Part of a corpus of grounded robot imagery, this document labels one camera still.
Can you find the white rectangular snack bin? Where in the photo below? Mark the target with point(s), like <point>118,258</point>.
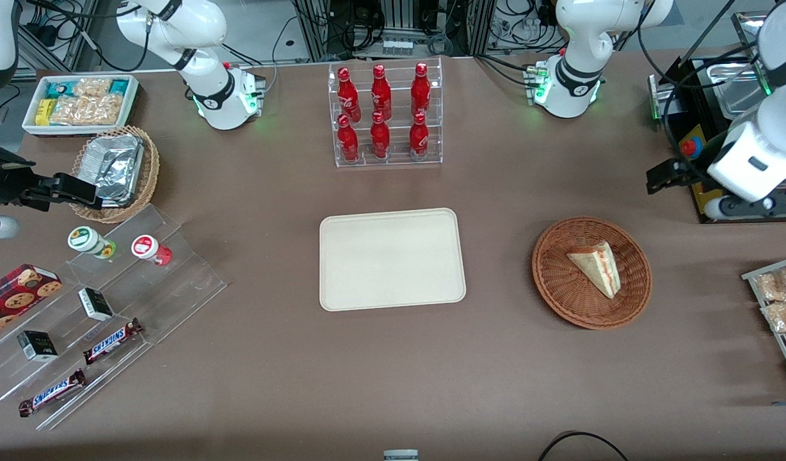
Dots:
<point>132,105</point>

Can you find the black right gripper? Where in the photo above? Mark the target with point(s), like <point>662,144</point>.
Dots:
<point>2,182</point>

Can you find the teal snack packet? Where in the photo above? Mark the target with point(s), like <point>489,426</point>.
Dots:
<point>59,89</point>

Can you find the large clear cracker bag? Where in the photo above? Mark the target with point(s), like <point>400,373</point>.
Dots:
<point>86,110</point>

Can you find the red cola bottle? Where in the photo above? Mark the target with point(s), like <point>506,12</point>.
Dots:
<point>380,139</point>
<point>420,91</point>
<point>381,93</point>
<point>347,96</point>
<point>419,137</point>
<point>348,142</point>

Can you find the light wicker basket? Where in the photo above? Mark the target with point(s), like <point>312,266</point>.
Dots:
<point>151,173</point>

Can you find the round brown wicker basket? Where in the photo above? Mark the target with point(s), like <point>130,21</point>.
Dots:
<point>559,288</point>

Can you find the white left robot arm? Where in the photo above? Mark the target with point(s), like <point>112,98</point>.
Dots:
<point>575,57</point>

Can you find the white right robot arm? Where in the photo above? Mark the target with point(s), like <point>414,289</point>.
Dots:
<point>207,89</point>

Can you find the clear snack bag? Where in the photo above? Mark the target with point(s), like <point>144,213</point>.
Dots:
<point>777,285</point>
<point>783,317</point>

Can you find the small clear cracker bag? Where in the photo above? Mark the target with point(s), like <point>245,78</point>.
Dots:
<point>92,86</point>

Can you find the clear acrylic stepped shelf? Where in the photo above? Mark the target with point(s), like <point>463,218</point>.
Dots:
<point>182,282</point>

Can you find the red emergency stop button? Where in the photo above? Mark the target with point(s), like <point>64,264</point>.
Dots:
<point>690,148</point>

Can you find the yellow snack packet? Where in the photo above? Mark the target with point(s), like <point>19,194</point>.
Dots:
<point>43,112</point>

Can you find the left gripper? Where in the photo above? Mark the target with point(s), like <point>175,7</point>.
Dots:
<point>687,170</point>

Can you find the small grey device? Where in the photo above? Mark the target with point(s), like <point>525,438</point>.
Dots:
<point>401,455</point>

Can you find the red cookie box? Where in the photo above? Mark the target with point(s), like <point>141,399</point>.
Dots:
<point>15,298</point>

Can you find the green lidded cup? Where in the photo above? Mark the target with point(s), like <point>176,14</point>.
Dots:
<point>86,240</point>

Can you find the beige plastic tray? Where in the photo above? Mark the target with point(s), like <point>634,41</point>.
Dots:
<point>393,259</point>

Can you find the brown snickers bar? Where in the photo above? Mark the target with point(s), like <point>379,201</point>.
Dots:
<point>111,341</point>
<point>50,392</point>

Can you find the red lidded cup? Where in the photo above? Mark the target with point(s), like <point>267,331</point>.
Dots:
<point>146,248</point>

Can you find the clear acrylic bottle rack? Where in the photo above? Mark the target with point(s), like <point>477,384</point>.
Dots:
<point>399,160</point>

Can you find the white power strip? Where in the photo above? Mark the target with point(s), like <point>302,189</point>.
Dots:
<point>396,46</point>

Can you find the aluminium foil container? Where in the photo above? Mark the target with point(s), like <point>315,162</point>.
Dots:
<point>114,166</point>

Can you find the triangular sandwich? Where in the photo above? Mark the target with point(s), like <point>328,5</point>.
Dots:
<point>598,266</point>

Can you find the small black box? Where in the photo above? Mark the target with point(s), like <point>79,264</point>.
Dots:
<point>95,304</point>
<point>38,346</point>

